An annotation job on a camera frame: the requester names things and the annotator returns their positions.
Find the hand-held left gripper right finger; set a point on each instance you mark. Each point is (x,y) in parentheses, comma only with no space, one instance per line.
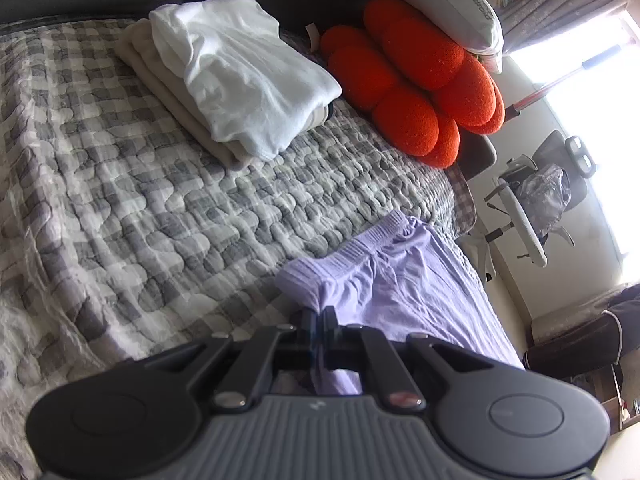
(340,342)

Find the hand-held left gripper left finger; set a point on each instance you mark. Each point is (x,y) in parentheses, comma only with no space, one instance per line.
(310,335)

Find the lavender pants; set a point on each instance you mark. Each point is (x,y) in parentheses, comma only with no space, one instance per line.
(410,285)

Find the grey office chair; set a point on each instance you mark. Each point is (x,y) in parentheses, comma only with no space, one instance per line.
(525,220)

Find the grey checked quilt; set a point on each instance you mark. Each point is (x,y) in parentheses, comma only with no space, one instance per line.
(125,210)

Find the grey sofa armrest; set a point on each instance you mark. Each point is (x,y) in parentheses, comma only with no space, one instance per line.
(477,157)

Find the orange flower cushion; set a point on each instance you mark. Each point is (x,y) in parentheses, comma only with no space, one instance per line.
(405,120)

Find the clear plastic bag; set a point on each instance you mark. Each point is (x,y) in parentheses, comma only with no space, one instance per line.
(545,195)

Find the white folded shirt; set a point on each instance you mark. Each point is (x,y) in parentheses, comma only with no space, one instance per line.
(240,75)

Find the beige folded garment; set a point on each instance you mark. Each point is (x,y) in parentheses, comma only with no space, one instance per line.
(150,60)

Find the red white mop pole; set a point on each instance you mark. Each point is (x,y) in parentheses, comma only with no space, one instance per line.
(550,85)

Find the white printed pillow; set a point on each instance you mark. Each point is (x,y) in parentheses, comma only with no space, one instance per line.
(450,5)

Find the grey patterned curtain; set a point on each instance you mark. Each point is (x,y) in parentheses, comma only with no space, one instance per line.
(560,0)

